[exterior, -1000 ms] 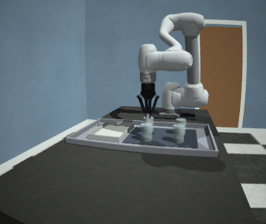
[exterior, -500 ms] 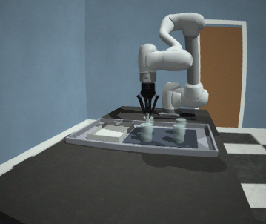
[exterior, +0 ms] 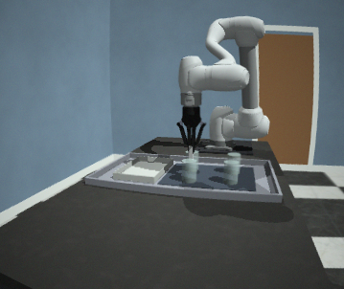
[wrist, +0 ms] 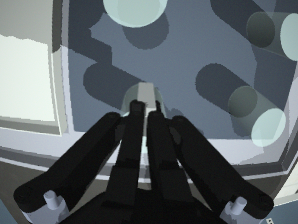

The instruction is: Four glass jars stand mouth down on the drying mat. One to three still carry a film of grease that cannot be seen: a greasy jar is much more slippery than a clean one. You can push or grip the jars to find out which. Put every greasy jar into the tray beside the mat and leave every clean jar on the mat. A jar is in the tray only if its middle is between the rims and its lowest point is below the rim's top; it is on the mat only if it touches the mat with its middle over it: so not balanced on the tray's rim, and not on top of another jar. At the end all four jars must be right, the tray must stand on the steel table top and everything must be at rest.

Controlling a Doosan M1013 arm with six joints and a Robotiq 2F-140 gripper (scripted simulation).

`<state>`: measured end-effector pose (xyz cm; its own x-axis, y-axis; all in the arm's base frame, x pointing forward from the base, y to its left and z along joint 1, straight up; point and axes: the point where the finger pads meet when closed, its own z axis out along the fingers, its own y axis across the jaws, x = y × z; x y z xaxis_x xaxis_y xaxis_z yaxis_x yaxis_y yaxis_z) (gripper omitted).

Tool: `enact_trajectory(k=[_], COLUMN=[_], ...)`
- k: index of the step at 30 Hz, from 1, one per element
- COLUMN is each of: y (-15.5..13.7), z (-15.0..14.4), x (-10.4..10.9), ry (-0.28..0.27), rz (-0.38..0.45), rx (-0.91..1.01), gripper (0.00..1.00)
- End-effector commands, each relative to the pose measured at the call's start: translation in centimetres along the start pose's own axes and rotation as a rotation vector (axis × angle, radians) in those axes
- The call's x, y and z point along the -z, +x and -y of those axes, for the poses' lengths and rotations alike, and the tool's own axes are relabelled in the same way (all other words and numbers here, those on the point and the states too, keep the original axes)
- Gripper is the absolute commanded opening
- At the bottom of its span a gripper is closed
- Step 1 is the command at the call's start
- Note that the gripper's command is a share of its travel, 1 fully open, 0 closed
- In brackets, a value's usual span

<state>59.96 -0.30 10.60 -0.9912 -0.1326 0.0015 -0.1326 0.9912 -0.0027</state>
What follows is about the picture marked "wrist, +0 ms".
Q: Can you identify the white rectangular tray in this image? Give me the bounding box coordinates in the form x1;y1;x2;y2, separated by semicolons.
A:
0;0;67;136

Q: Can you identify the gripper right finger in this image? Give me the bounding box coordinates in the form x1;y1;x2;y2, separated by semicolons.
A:
144;83;274;224

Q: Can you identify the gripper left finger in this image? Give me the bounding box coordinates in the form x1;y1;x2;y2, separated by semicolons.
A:
13;82;147;224

